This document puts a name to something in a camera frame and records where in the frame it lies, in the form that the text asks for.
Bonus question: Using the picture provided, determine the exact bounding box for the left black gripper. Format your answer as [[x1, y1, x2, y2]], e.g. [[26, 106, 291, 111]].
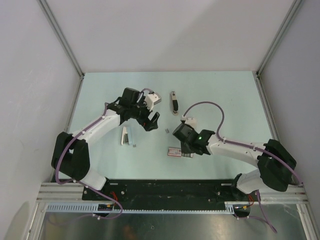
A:
[[129, 96, 160, 131]]

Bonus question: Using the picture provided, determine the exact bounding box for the red white staple box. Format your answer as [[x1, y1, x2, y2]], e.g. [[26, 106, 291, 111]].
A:
[[167, 147, 194, 158]]

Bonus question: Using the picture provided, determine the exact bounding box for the black silver stapler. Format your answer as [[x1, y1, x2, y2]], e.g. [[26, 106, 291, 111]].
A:
[[170, 91, 179, 116]]

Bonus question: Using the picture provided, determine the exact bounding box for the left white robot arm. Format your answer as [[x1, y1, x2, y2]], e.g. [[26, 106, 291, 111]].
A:
[[51, 87, 162, 200]]

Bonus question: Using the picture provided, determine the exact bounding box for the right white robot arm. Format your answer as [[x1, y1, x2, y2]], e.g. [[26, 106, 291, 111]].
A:
[[173, 122, 299, 201]]

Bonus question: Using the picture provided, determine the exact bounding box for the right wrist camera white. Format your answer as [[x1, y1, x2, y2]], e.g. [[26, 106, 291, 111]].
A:
[[180, 116, 197, 129]]

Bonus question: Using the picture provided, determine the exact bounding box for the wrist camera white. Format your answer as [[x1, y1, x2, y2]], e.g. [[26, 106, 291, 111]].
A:
[[180, 116, 197, 129], [144, 92, 162, 112]]

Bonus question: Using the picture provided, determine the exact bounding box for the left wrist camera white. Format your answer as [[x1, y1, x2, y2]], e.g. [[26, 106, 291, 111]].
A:
[[144, 92, 162, 112]]

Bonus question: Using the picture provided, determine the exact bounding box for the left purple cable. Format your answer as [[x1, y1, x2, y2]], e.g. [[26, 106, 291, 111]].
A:
[[55, 87, 124, 221]]

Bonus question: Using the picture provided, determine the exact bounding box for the grey cable duct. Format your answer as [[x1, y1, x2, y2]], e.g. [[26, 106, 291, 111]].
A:
[[46, 202, 235, 215]]

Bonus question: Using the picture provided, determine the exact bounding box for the right aluminium side rail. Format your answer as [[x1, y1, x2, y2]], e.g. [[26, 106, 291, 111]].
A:
[[254, 71, 293, 180]]

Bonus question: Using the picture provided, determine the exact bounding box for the front aluminium rail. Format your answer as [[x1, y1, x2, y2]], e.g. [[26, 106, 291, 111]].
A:
[[36, 182, 309, 204]]

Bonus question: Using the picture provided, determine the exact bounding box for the left aluminium frame post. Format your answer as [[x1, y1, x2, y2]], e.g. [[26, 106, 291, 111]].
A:
[[37, 0, 84, 79]]

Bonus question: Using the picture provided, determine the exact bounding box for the aluminium frame post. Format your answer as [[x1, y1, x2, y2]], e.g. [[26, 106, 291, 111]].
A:
[[37, 0, 84, 79], [256, 0, 305, 76]]

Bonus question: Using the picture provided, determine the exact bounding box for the right aluminium frame post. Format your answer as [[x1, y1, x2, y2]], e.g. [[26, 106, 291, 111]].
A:
[[256, 0, 305, 76]]

